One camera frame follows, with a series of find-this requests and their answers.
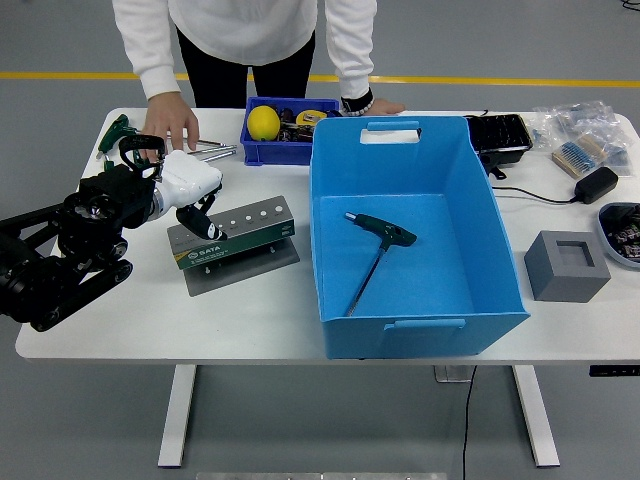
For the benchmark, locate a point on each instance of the person's left hand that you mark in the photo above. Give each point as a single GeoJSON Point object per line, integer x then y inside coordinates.
{"type": "Point", "coordinates": [387, 106]}

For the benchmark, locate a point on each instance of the person's right hand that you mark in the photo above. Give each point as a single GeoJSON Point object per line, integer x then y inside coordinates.
{"type": "Point", "coordinates": [167, 117]}

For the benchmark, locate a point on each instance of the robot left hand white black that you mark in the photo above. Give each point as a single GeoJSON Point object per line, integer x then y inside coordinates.
{"type": "Point", "coordinates": [190, 175]}

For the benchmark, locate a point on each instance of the green grey wrench holder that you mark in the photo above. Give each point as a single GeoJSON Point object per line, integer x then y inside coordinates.
{"type": "Point", "coordinates": [250, 235]}

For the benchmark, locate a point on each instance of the person's right forearm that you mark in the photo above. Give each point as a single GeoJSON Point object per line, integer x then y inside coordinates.
{"type": "Point", "coordinates": [155, 70]}

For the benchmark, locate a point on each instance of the person's left forearm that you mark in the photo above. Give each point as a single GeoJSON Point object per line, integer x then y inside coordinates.
{"type": "Point", "coordinates": [352, 65]}

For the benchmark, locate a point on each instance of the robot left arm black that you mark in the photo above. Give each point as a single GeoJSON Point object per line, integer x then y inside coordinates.
{"type": "Point", "coordinates": [110, 195]}

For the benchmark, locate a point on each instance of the black and white wristband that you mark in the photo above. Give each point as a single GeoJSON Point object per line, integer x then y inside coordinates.
{"type": "Point", "coordinates": [357, 106]}

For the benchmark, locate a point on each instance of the yellow tape measure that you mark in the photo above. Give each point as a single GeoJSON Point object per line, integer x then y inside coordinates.
{"type": "Point", "coordinates": [309, 117]}

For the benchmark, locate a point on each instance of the small dark blue bin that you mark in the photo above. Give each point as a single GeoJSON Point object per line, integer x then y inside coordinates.
{"type": "Point", "coordinates": [275, 152]}

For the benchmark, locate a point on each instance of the yellow lemon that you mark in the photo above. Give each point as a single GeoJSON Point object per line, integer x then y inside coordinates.
{"type": "Point", "coordinates": [262, 122]}

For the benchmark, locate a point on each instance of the dark round part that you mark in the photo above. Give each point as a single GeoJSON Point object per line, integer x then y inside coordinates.
{"type": "Point", "coordinates": [286, 115]}

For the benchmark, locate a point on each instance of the person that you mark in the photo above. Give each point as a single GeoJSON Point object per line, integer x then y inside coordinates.
{"type": "Point", "coordinates": [240, 30]}

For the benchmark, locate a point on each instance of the black plastic tray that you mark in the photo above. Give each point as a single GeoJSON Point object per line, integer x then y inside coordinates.
{"type": "Point", "coordinates": [500, 135]}

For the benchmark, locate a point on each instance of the large light blue bin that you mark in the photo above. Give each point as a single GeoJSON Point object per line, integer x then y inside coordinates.
{"type": "Point", "coordinates": [450, 250]}

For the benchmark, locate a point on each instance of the clear bags of small parts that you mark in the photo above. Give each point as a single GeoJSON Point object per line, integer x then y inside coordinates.
{"type": "Point", "coordinates": [575, 117]}

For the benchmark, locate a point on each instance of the blue resistor strip bundle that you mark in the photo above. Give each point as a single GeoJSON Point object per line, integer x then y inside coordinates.
{"type": "Point", "coordinates": [575, 155]}

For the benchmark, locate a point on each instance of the black power adapter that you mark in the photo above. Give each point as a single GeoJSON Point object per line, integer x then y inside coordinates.
{"type": "Point", "coordinates": [595, 185]}

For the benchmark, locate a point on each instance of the grey block with square recess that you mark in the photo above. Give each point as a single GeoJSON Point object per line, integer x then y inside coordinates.
{"type": "Point", "coordinates": [550, 280]}

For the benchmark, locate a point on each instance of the white table leg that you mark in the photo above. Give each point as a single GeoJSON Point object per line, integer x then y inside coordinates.
{"type": "Point", "coordinates": [535, 415]}
{"type": "Point", "coordinates": [177, 415]}

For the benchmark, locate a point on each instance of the light blue rimmed bowl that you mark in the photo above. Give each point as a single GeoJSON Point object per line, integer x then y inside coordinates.
{"type": "Point", "coordinates": [607, 245]}

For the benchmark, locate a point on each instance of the black circuit boards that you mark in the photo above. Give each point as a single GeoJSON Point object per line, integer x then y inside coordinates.
{"type": "Point", "coordinates": [625, 230]}

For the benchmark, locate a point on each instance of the black table control panel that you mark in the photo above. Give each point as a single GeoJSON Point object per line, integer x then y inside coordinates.
{"type": "Point", "coordinates": [615, 371]}

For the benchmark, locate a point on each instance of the grey metal base plate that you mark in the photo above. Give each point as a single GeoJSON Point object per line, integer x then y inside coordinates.
{"type": "Point", "coordinates": [240, 275]}

